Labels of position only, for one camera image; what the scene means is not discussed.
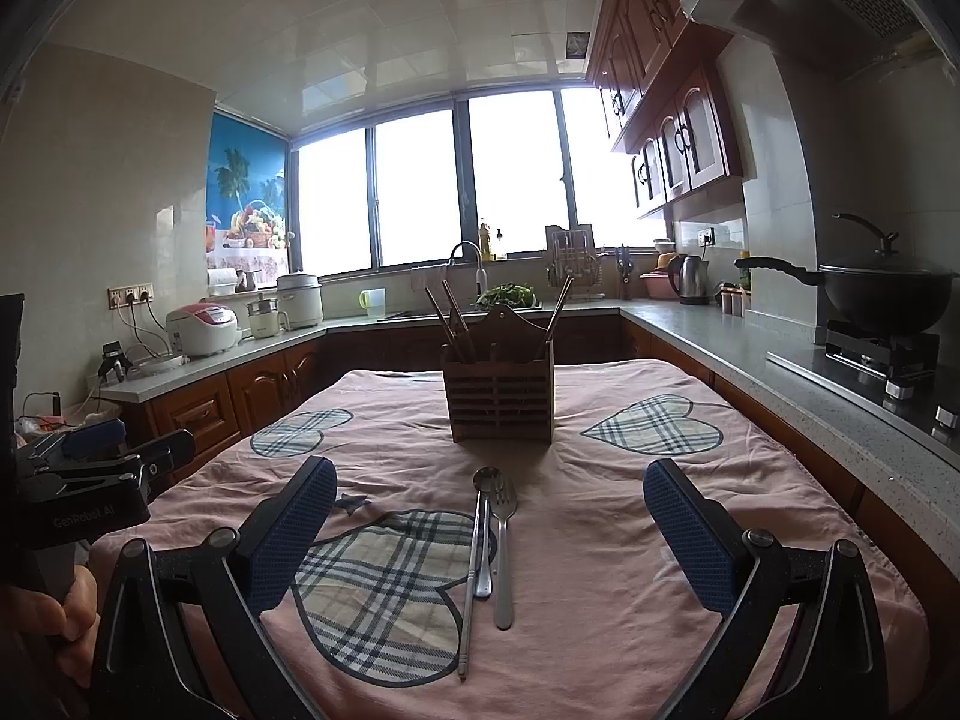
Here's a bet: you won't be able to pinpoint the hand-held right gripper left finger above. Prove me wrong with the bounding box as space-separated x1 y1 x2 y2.
90 456 340 720

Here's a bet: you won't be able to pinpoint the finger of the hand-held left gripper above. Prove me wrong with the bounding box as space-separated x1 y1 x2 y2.
45 429 197 500
16 418 127 470

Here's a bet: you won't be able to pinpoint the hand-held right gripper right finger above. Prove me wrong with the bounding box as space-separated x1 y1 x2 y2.
643 457 897 720

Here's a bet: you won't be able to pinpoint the wooden utensil holder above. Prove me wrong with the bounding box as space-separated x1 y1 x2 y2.
441 304 557 444

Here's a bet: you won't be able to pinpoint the person's left hand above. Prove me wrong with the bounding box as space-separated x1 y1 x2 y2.
0 565 102 689

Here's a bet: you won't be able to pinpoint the wooden base cabinets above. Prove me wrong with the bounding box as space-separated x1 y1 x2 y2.
120 311 960 586

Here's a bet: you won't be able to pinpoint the small black device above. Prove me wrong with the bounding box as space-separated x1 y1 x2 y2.
98 342 135 383

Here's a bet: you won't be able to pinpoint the pink tablecloth with plaid hearts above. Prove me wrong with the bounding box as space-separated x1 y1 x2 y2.
86 358 931 720

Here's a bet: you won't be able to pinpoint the red and white rice cooker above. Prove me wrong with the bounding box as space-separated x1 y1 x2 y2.
165 303 240 358

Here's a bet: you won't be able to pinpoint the small white electric pot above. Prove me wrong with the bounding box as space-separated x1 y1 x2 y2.
247 295 290 339

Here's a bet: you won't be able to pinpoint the metal chopstick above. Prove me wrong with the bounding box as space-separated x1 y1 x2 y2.
457 491 485 683

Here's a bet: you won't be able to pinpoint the metal fork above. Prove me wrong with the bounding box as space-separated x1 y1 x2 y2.
490 473 521 632

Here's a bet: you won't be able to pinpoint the grey speckled countertop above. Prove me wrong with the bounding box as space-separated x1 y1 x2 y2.
97 300 960 541

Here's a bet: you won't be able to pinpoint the metal spoon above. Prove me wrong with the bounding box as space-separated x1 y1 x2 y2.
472 466 503 601

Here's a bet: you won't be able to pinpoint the white slow cooker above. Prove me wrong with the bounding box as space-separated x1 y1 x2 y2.
275 271 326 329

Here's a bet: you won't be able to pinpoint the stainless steel electric kettle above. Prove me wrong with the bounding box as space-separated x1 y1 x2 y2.
665 254 713 307

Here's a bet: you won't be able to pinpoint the gas stove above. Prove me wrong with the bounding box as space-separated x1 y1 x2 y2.
768 318 960 452

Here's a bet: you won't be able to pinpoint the metal dish rack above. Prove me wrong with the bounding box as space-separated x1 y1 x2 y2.
544 224 605 302

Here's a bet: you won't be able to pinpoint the green leafy vegetables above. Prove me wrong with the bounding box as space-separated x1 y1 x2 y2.
473 283 543 311

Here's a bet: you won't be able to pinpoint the chrome kitchen faucet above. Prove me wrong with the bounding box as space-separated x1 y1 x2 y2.
448 241 488 298

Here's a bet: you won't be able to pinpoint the kitchen window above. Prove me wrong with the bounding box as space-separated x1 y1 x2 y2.
288 85 669 279

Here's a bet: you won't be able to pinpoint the wall socket strip with plugs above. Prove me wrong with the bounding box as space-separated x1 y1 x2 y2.
106 282 155 311

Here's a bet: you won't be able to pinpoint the tropical fruit wall poster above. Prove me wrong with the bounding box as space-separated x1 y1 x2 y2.
205 112 290 275

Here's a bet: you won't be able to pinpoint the black wok with handle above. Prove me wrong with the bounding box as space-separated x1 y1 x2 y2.
734 213 960 336

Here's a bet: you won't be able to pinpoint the wooden wall cabinets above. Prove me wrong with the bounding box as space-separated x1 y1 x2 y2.
584 0 748 220

